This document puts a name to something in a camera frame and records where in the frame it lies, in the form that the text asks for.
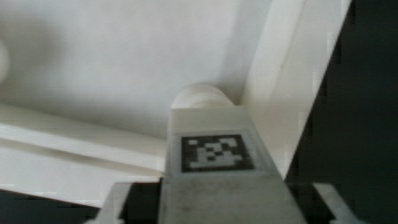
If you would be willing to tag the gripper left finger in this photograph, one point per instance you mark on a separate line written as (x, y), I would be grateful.
(109, 214)

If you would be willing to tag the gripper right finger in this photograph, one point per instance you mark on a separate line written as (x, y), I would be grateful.
(336, 205)

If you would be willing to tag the white leg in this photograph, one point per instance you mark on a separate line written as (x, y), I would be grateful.
(222, 187)

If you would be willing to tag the white square tabletop part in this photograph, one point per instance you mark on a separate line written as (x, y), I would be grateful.
(100, 56)

